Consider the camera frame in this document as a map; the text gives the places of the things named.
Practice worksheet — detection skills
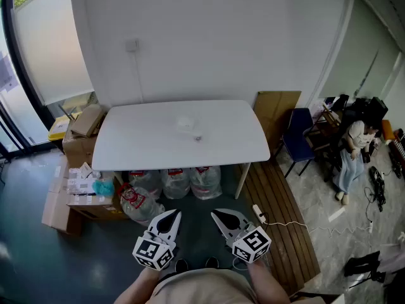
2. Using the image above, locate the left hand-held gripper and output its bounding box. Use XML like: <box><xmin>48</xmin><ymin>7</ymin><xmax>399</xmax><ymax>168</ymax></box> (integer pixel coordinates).
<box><xmin>132</xmin><ymin>210</ymin><xmax>182</xmax><ymax>271</ymax></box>

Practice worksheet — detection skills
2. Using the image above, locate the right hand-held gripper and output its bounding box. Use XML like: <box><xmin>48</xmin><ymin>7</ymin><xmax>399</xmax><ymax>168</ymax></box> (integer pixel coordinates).
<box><xmin>211</xmin><ymin>208</ymin><xmax>272</xmax><ymax>264</ymax></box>

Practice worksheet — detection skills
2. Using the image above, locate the small white box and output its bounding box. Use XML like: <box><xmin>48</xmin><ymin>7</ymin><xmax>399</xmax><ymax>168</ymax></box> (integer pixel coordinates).
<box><xmin>176</xmin><ymin>116</ymin><xmax>196</xmax><ymax>133</ymax></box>
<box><xmin>78</xmin><ymin>162</ymin><xmax>93</xmax><ymax>179</ymax></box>

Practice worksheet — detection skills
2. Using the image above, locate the person's right forearm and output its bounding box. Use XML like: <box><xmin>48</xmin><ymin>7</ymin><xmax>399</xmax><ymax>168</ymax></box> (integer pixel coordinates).
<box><xmin>248</xmin><ymin>260</ymin><xmax>290</xmax><ymax>304</ymax></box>

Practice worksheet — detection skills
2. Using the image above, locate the person's left forearm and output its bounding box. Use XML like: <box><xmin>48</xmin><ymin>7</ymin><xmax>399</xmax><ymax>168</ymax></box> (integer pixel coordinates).
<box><xmin>113</xmin><ymin>266</ymin><xmax>159</xmax><ymax>304</ymax></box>

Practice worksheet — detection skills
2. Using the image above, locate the white power strip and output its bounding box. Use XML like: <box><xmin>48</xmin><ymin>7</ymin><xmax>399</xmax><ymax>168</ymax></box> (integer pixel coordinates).
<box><xmin>251</xmin><ymin>203</ymin><xmax>268</xmax><ymax>224</ymax></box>

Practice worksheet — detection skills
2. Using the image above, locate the wooden slatted platform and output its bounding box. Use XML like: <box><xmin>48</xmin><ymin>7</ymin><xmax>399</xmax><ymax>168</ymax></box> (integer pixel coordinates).
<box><xmin>237</xmin><ymin>160</ymin><xmax>322</xmax><ymax>297</ymax></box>

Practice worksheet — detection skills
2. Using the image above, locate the white table leg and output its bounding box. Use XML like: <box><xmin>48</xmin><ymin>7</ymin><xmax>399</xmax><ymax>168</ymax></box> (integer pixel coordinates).
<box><xmin>234</xmin><ymin>161</ymin><xmax>252</xmax><ymax>200</ymax></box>

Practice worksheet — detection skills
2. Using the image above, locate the person's beige shirt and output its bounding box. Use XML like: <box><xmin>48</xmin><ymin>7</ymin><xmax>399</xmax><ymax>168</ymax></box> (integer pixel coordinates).
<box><xmin>148</xmin><ymin>267</ymin><xmax>257</xmax><ymax>304</ymax></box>

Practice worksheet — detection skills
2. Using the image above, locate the teal mesh cloth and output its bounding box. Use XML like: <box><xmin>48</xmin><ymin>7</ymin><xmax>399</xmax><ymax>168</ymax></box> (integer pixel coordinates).
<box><xmin>91</xmin><ymin>179</ymin><xmax>115</xmax><ymax>198</ymax></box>

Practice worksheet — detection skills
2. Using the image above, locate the labelled cardboard box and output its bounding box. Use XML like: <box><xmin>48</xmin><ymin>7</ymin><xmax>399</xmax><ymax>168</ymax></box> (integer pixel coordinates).
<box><xmin>66</xmin><ymin>161</ymin><xmax>127</xmax><ymax>221</ymax></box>

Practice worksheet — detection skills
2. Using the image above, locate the flat brown cardboard box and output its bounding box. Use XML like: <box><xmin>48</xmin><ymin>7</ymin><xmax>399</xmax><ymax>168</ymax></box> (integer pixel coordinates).
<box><xmin>40</xmin><ymin>155</ymin><xmax>84</xmax><ymax>236</ymax></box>

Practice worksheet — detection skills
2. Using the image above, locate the blue chair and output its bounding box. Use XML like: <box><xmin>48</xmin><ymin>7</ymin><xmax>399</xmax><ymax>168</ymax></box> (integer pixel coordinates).
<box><xmin>273</xmin><ymin>107</ymin><xmax>317</xmax><ymax>179</ymax></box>

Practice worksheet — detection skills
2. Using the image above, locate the large brown cardboard box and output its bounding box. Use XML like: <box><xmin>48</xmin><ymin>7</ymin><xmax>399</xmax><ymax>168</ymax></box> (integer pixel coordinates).
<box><xmin>61</xmin><ymin>128</ymin><xmax>99</xmax><ymax>170</ymax></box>

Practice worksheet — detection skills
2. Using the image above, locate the brown cardboard sheet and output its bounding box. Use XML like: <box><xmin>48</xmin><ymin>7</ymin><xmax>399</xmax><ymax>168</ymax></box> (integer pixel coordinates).
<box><xmin>252</xmin><ymin>90</ymin><xmax>302</xmax><ymax>153</ymax></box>

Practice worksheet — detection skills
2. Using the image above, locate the tilted brown cardboard box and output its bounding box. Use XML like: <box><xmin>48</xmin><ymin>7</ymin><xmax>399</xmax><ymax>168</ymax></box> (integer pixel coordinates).
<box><xmin>70</xmin><ymin>104</ymin><xmax>107</xmax><ymax>139</ymax></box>

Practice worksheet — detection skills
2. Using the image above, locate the black chair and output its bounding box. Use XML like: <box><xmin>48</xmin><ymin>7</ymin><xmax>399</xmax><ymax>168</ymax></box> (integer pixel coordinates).
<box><xmin>344</xmin><ymin>250</ymin><xmax>382</xmax><ymax>289</ymax></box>

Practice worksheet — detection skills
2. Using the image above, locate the yellow bin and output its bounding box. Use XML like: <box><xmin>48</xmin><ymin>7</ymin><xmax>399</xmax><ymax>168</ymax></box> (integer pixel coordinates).
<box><xmin>47</xmin><ymin>112</ymin><xmax>80</xmax><ymax>142</ymax></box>

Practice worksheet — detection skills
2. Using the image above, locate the pale pink cloth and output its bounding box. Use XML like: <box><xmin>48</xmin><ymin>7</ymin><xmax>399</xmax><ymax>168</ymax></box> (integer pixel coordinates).
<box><xmin>378</xmin><ymin>231</ymin><xmax>405</xmax><ymax>275</ymax></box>

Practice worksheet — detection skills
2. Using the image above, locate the striped dark bag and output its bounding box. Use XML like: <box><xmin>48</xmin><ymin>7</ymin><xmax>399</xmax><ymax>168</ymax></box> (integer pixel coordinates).
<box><xmin>388</xmin><ymin>128</ymin><xmax>405</xmax><ymax>180</ymax></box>

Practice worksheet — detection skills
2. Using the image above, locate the orange box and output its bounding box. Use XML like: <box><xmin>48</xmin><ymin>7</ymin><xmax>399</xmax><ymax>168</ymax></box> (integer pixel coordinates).
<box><xmin>381</xmin><ymin>118</ymin><xmax>396</xmax><ymax>142</ymax></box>

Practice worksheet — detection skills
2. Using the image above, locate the white roller blind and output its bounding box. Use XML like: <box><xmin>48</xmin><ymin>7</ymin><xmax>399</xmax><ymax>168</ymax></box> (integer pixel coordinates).
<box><xmin>12</xmin><ymin>0</ymin><xmax>95</xmax><ymax>106</ymax></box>

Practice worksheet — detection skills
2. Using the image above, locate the paper notice on window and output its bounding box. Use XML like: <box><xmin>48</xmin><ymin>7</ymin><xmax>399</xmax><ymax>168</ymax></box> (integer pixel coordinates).
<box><xmin>0</xmin><ymin>51</ymin><xmax>18</xmax><ymax>93</ymax></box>

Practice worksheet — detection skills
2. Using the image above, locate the white cable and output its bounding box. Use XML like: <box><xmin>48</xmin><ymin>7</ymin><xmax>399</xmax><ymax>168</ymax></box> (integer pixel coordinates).
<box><xmin>264</xmin><ymin>220</ymin><xmax>374</xmax><ymax>239</ymax></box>

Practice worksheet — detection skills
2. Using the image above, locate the black cable bundle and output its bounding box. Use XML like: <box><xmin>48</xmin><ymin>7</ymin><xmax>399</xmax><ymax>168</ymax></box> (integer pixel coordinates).
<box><xmin>363</xmin><ymin>166</ymin><xmax>389</xmax><ymax>213</ymax></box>

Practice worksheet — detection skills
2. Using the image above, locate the white wall cable conduit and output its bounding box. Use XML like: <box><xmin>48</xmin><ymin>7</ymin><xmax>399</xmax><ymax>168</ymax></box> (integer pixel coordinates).
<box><xmin>134</xmin><ymin>51</ymin><xmax>145</xmax><ymax>104</ymax></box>

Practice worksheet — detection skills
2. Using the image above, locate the black window frame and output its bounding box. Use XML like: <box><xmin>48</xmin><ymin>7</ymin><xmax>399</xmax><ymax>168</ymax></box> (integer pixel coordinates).
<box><xmin>1</xmin><ymin>0</ymin><xmax>56</xmax><ymax>129</ymax></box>

